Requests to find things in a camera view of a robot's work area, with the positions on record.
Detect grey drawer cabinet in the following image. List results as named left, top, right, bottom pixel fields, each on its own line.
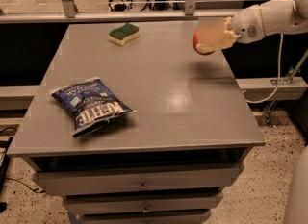
left=9, top=21, right=265, bottom=224

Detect red apple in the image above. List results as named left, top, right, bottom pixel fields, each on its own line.
left=192, top=31, right=214, bottom=55

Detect white cable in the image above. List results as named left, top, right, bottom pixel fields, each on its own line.
left=245, top=33, right=285, bottom=105

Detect blue Kettle chips bag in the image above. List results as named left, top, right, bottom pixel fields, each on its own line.
left=49, top=77, right=135, bottom=137

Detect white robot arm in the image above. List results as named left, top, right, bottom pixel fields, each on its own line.
left=192, top=0, right=308, bottom=55

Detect metal railing frame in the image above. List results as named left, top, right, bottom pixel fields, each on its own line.
left=0, top=0, right=308, bottom=25

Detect green yellow sponge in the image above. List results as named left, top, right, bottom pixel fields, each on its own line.
left=109, top=23, right=140, bottom=46

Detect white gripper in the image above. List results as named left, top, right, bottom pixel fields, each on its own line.
left=196, top=5, right=265, bottom=52

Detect black floor cable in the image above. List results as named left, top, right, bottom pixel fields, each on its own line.
left=0, top=126, right=46, bottom=212

